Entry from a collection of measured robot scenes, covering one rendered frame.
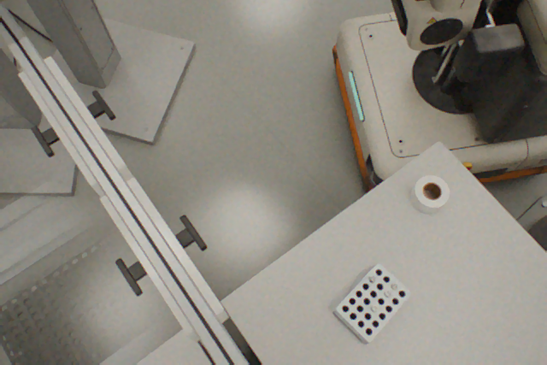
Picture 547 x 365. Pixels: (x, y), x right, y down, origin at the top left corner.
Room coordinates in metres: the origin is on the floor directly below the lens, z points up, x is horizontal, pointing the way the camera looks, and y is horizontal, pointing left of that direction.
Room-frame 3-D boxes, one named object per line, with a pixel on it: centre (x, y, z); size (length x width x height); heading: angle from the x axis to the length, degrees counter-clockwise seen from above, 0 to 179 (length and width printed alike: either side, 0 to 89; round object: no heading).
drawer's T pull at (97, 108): (0.50, 0.34, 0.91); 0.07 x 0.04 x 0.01; 37
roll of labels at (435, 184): (0.37, -0.32, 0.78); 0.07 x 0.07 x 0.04
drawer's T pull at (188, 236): (0.25, 0.15, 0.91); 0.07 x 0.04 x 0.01; 37
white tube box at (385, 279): (0.15, -0.19, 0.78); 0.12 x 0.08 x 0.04; 136
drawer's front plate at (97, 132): (0.48, 0.37, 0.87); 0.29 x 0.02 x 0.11; 37
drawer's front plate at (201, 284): (0.23, 0.18, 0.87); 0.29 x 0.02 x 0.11; 37
